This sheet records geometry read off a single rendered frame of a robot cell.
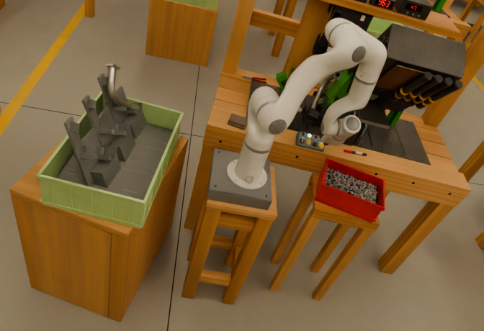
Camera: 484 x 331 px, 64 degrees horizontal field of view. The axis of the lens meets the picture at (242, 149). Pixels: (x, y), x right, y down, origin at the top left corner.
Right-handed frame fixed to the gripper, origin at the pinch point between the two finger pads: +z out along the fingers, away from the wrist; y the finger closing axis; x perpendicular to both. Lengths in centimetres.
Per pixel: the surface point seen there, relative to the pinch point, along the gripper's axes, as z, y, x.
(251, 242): 6, -27, -57
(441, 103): 31, 80, 55
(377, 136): 26, 38, 20
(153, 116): 8, -88, -7
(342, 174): 6.1, 13.0, -13.2
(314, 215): 2.9, 0.8, -37.8
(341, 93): 3.8, 5.0, 30.2
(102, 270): 8, -91, -84
